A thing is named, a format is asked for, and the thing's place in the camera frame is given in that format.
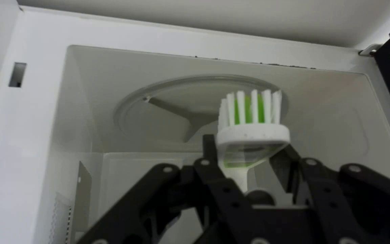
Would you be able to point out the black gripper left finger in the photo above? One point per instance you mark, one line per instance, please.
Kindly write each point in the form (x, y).
(159, 203)

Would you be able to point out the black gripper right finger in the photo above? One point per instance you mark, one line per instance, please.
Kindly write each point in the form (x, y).
(339, 198)

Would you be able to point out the white green scrub brush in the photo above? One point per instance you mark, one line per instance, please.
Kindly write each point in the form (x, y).
(251, 122)

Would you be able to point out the white microwave oven body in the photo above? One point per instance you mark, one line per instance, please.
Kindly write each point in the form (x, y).
(37, 135)

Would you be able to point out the glass turntable plate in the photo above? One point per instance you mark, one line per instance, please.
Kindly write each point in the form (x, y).
(159, 103)

